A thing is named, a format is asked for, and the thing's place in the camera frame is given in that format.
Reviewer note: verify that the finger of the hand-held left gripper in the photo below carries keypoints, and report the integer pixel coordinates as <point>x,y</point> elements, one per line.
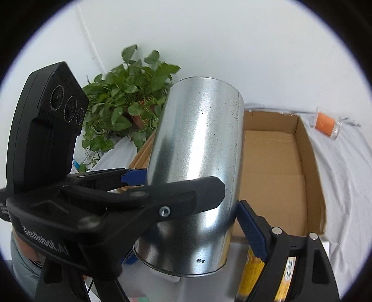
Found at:
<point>186,194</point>
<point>135,177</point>

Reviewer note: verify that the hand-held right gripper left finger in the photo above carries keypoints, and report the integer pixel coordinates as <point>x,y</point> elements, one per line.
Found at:
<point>58,281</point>

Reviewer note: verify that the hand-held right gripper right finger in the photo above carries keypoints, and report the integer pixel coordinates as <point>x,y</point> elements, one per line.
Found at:
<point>252,232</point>

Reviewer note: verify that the yellow and black can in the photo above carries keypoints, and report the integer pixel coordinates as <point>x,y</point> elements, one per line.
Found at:
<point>250,278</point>

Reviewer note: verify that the cardboard box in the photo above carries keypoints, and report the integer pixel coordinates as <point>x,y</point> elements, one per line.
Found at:
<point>273,180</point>

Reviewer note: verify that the silver metal can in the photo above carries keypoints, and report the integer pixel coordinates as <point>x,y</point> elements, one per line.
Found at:
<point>197,139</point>

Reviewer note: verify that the potted green plant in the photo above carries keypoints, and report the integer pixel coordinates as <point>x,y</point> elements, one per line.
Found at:
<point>122,95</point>

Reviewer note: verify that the white tablecloth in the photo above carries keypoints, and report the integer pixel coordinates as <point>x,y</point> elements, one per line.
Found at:
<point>343,180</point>

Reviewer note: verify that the orange clear plastic cup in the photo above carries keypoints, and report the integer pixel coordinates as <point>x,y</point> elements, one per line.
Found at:
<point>325,122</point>

